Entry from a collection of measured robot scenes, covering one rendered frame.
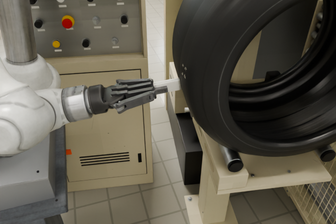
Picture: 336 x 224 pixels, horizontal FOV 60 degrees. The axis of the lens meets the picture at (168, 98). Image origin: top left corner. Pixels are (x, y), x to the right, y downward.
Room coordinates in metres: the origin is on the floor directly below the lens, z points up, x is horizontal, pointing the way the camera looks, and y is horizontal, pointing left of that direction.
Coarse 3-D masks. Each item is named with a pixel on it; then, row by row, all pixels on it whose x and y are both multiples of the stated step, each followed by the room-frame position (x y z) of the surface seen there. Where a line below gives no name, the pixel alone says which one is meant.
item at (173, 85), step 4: (172, 80) 0.64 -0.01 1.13; (176, 80) 0.64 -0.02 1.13; (156, 84) 0.63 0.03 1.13; (160, 84) 0.63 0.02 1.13; (164, 84) 0.63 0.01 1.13; (168, 84) 0.63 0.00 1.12; (172, 84) 0.63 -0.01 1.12; (176, 84) 0.63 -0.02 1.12; (180, 84) 0.64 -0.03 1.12; (168, 88) 0.63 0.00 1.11; (172, 88) 0.63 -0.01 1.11; (176, 88) 0.64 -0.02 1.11; (180, 88) 0.64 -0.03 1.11
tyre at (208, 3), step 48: (192, 0) 0.69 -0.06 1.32; (240, 0) 0.56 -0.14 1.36; (288, 0) 0.55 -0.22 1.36; (192, 48) 0.57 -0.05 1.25; (240, 48) 0.53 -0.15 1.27; (192, 96) 0.56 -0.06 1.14; (240, 96) 0.83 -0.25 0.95; (288, 96) 0.83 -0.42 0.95; (240, 144) 0.55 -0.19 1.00; (288, 144) 0.56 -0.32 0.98
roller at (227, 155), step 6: (222, 150) 0.61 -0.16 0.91; (228, 150) 0.60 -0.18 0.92; (228, 156) 0.58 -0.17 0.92; (234, 156) 0.57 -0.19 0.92; (228, 162) 0.56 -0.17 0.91; (234, 162) 0.56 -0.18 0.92; (240, 162) 0.56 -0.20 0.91; (228, 168) 0.55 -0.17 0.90; (234, 168) 0.55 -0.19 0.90; (240, 168) 0.56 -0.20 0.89
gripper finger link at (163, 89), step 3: (156, 87) 0.63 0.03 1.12; (159, 87) 0.63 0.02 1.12; (162, 87) 0.62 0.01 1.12; (165, 87) 0.62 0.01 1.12; (153, 90) 0.61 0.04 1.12; (156, 90) 0.62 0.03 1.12; (159, 90) 0.62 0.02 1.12; (162, 90) 0.62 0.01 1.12; (165, 90) 0.62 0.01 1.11; (153, 93) 0.61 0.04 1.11; (156, 93) 0.62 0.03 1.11; (159, 93) 0.62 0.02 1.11; (150, 96) 0.60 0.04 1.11; (153, 96) 0.60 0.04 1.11
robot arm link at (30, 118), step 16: (0, 64) 0.51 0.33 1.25; (0, 80) 0.48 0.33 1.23; (16, 80) 0.51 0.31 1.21; (0, 96) 0.45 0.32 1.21; (16, 96) 0.46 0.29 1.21; (32, 96) 0.49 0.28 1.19; (0, 112) 0.41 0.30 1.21; (16, 112) 0.42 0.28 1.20; (32, 112) 0.45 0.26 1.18; (48, 112) 0.50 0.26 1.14; (0, 128) 0.39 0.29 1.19; (16, 128) 0.40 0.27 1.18; (32, 128) 0.42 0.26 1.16; (48, 128) 0.47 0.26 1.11; (0, 144) 0.38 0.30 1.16; (16, 144) 0.38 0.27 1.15; (32, 144) 0.41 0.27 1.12
